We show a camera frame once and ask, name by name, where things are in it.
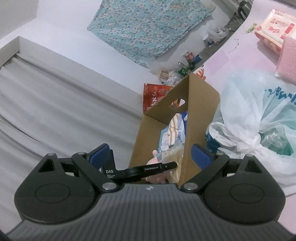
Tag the floral blue wall cloth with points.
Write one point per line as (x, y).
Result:
(144, 30)

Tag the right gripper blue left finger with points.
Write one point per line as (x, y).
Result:
(90, 165)

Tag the brown cardboard box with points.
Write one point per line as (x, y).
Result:
(193, 95)

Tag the red snack bag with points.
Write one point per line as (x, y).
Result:
(152, 94)

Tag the clear snack packet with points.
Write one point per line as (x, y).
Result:
(172, 154)

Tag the blue white bandage box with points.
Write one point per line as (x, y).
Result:
(163, 140)

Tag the person left hand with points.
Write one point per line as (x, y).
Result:
(160, 175)

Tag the white plastic bag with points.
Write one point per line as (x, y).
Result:
(256, 115)

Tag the pink sponge block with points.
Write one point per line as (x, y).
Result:
(285, 68)

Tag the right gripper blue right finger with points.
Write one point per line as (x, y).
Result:
(210, 165)

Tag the white blue wet wipes pack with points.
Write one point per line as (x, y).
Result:
(184, 116)

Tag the black kettle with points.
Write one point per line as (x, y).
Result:
(244, 9)

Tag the red white tissue pack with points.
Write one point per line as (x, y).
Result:
(275, 28)

